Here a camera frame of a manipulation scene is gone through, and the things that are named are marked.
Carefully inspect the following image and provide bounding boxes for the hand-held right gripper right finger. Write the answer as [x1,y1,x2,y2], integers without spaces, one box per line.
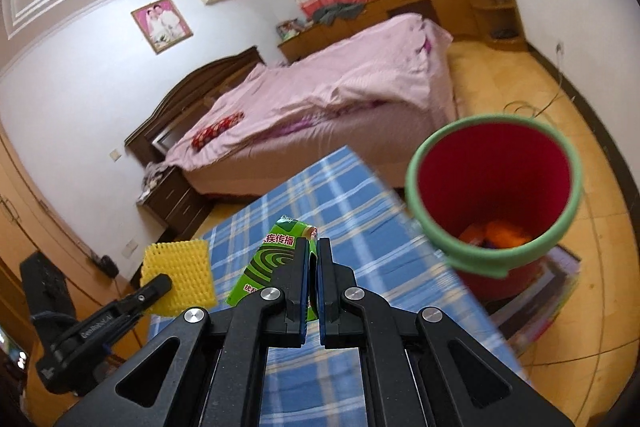
[317,238,576,427]

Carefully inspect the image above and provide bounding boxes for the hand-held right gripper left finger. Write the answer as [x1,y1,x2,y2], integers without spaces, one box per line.
[52,238,317,427]

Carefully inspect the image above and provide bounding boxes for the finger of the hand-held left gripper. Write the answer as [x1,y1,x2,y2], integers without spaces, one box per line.
[117,273,173,325]

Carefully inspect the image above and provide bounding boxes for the yellow foam fruit net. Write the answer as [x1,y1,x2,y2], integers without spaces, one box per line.
[140,239,218,317]

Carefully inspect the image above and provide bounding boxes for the green printed box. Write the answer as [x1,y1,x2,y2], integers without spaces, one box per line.
[225,214,321,322]

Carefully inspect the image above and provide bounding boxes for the orange plastic bag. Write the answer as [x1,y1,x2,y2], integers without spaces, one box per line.
[457,219,533,250]

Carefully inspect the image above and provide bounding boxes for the red bin with green rim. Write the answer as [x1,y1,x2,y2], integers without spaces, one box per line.
[405,116,585,303]

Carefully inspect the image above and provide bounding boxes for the black plug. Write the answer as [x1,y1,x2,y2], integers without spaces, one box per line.
[95,254,118,278]

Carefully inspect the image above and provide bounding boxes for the dark wooden nightstand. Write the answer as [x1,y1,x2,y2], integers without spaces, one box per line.
[136,167,216,243]

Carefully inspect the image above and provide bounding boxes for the blue plaid tablecloth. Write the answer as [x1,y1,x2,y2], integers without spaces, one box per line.
[147,146,531,427]

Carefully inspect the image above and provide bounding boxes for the crumpled clothes on nightstand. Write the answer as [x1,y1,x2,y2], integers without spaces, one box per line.
[140,159,173,202]

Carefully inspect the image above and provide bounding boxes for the light wooden wardrobe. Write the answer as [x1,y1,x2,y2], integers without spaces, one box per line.
[0,127,151,408]

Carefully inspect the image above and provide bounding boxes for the red patterned pillow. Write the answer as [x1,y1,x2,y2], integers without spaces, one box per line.
[191,111,246,152]

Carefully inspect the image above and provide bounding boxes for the dark wooden bed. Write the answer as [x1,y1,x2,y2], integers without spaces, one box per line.
[124,13,458,198]

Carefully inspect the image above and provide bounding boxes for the colourful printed mat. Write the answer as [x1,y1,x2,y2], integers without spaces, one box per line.
[487,247,583,353]

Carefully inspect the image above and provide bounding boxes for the pink duvet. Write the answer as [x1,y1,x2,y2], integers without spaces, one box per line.
[165,13,453,168]

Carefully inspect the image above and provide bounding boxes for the grey clothes pile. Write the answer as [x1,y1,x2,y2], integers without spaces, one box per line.
[312,2,366,26]

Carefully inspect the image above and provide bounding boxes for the framed wall photo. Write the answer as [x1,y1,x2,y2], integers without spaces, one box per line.
[131,0,195,55]

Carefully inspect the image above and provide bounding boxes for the cable on floor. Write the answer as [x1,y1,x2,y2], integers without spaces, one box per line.
[502,52,576,118]

